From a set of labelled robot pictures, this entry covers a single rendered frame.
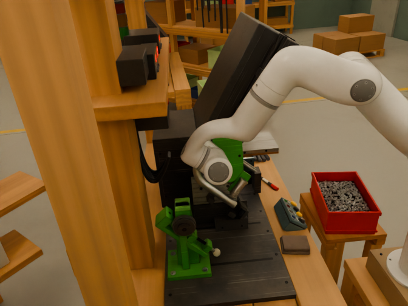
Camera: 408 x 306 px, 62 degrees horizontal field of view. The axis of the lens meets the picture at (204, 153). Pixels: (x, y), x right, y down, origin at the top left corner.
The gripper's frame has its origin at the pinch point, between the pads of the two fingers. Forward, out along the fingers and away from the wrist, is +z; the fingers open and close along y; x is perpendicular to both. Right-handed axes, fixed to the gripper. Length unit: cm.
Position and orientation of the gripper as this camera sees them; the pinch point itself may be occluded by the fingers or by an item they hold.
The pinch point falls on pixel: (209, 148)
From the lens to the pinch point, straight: 128.5
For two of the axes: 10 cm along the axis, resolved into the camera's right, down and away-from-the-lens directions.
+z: -0.7, -2.3, 9.7
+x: -6.6, 7.4, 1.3
